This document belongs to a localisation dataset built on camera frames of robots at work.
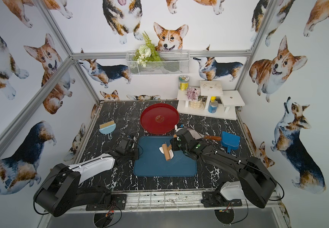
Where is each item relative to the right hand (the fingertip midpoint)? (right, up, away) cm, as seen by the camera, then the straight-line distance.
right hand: (176, 137), depth 85 cm
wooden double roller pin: (-6, -8, +4) cm, 11 cm away
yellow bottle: (+28, +26, +23) cm, 45 cm away
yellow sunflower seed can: (+6, +37, +18) cm, 41 cm away
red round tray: (-13, +10, +25) cm, 30 cm away
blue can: (+28, +19, +21) cm, 40 cm away
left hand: (-24, -8, +6) cm, 27 cm away
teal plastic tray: (-16, -16, +3) cm, 22 cm away
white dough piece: (-4, -9, +3) cm, 10 cm away
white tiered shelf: (+36, +24, +16) cm, 46 cm away
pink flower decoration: (+11, +27, +10) cm, 31 cm away
